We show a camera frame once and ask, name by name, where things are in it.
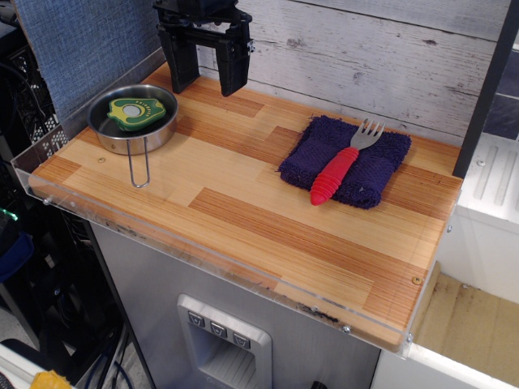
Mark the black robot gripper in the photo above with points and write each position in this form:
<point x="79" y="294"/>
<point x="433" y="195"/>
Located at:
<point x="216" y="24"/>

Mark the red handled metal fork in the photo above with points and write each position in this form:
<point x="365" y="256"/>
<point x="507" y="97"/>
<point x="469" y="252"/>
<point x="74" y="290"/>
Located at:
<point x="330" y="178"/>

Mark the green yellow toy pepper slice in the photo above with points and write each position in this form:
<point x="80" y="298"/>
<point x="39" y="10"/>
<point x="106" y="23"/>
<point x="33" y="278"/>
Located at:
<point x="133" y="114"/>

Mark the blue fabric panel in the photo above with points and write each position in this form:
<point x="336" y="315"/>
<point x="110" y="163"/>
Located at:
<point x="85" y="47"/>

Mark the dark purple folded towel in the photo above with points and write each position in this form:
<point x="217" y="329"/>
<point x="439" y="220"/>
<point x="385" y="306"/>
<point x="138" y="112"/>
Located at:
<point x="325" y="163"/>

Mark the clear acrylic edge guard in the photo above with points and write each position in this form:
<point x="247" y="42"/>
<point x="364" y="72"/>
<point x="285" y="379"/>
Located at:
<point x="216" y="201"/>

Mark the stainless toy fridge cabinet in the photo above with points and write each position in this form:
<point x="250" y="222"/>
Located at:
<point x="305" y="352"/>

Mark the grey water dispenser panel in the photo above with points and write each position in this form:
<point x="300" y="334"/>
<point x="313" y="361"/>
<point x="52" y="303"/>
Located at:
<point x="225" y="351"/>

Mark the white toy sink unit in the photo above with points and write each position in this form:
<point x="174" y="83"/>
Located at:
<point x="467" y="324"/>

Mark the steel pan with wire handle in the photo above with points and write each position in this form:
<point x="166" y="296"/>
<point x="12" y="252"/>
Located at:
<point x="135" y="143"/>

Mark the black vertical post right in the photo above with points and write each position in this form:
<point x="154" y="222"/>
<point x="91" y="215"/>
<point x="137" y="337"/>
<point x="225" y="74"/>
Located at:
<point x="499" y="60"/>

